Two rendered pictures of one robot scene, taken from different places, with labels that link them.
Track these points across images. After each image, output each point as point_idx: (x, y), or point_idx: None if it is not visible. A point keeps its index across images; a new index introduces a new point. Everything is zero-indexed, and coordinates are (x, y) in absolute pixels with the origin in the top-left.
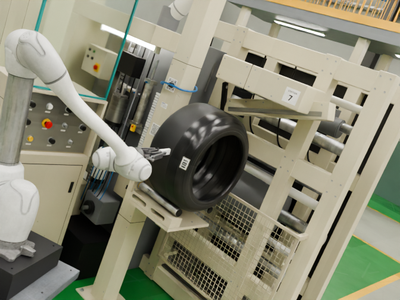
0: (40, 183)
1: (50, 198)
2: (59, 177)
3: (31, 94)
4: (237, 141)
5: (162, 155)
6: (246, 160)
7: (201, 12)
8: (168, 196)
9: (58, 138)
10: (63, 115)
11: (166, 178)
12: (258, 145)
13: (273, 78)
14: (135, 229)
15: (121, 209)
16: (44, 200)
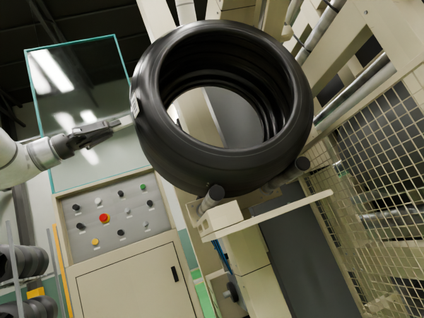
0: (129, 285)
1: (156, 299)
2: (150, 268)
3: (72, 199)
4: (268, 56)
5: (105, 123)
6: (288, 53)
7: (145, 17)
8: (185, 181)
9: (129, 228)
10: (120, 202)
11: (149, 154)
12: (324, 45)
13: None
14: (261, 283)
15: (232, 266)
16: (149, 305)
